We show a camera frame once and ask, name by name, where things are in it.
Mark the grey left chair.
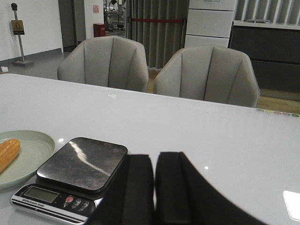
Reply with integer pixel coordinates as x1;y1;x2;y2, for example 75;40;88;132
57;36;149;92

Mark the red belt stanchion barrier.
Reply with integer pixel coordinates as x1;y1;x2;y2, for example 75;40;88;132
127;16;187;43

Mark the dark grey counter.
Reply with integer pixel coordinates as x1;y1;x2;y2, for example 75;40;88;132
230;23;300;93

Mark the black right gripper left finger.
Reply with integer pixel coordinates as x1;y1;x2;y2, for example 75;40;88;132
88;154;154;225

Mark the digital kitchen scale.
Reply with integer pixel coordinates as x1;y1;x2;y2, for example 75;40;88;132
10;137;128;225

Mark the yellow warning sign stand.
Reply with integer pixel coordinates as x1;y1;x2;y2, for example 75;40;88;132
11;3;33;67

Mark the grey right chair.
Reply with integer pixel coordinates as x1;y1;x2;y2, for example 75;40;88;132
154;45;260;107

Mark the green round plate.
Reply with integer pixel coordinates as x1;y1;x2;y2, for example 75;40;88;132
0;130;55;190

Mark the red trash bin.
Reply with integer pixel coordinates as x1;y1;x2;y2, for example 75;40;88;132
93;23;106;38

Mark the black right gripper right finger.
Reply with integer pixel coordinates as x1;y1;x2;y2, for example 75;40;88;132
155;152;262;225

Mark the orange corn cob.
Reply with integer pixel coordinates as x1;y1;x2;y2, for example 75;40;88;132
0;139;21;173

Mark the grey chair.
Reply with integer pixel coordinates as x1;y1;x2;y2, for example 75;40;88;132
57;36;149;92
154;45;260;107

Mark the white drawer cabinet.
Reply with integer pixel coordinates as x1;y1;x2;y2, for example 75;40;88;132
184;0;236;47

